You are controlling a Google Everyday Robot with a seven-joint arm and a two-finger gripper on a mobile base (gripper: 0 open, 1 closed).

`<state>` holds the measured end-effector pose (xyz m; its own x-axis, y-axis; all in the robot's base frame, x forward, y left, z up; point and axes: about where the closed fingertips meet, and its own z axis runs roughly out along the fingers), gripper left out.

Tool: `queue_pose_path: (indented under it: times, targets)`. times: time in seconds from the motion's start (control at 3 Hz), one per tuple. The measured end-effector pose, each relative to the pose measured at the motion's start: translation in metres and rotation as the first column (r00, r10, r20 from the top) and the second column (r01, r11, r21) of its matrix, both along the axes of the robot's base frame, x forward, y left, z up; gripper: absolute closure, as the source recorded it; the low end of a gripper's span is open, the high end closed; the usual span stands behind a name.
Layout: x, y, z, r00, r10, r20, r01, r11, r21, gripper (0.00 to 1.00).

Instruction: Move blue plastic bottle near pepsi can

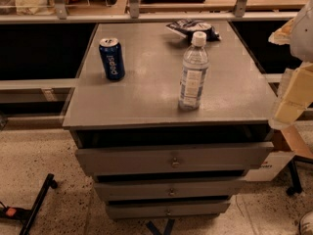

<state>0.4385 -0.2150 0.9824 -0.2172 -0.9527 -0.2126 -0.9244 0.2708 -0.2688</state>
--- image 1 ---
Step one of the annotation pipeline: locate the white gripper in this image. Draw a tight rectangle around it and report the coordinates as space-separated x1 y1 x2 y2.
268 0 313 130

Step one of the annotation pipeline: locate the clear plastic water bottle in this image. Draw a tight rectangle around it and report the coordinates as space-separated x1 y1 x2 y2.
179 31 209 111

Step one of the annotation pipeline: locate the blue pepsi can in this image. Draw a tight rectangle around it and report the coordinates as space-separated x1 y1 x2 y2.
99 37 125 81

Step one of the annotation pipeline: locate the cardboard box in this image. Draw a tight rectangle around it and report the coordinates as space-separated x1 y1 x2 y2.
246 126 313 182

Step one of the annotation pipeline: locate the black chip bag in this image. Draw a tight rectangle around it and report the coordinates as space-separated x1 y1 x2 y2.
166 19 221 41

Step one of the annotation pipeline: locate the top grey drawer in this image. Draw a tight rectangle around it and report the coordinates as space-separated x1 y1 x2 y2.
75 142 274 176

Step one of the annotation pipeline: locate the grey drawer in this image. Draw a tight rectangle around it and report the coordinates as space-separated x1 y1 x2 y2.
75 142 274 176
95 178 246 202
106 200 230 219

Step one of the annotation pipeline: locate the black chair leg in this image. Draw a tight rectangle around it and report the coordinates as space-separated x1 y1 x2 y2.
286 156 313 196

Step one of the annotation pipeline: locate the grey drawer cabinet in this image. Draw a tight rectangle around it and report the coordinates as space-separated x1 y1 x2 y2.
64 22 275 206

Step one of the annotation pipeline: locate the white shoe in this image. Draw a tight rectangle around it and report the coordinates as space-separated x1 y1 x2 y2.
299 211 313 235

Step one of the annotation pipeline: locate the middle grey drawer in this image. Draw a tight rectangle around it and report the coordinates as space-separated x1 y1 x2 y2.
95 178 246 202

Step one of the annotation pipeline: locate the bottom grey drawer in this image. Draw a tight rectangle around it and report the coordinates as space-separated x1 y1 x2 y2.
106 200 230 219

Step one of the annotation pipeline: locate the black stand leg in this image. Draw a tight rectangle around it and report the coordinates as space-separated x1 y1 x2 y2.
0 173 58 235

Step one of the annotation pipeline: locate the metal shelf frame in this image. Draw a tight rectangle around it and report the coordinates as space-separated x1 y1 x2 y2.
0 0 310 24

